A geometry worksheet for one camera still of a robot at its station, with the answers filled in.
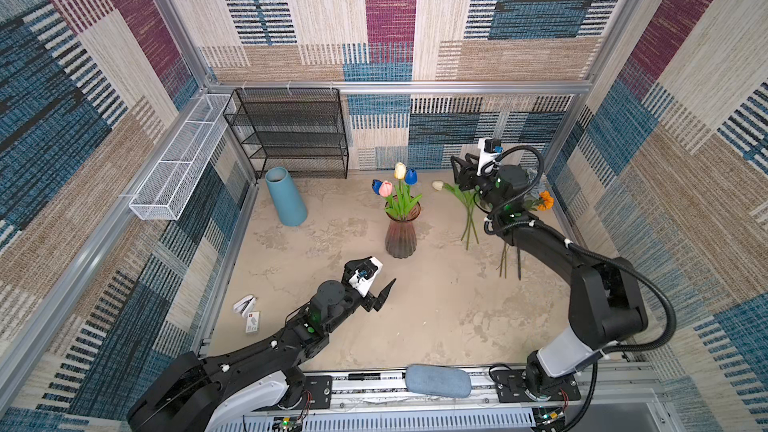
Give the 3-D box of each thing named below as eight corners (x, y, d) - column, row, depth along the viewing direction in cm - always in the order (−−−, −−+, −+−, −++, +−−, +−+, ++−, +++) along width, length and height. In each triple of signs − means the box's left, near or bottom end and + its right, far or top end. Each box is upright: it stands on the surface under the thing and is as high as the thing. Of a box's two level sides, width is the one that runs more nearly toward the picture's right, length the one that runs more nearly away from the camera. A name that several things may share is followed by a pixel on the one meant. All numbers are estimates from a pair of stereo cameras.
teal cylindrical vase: (281, 226, 108) (261, 185, 91) (286, 208, 113) (268, 166, 96) (305, 226, 107) (289, 185, 91) (308, 208, 113) (294, 166, 96)
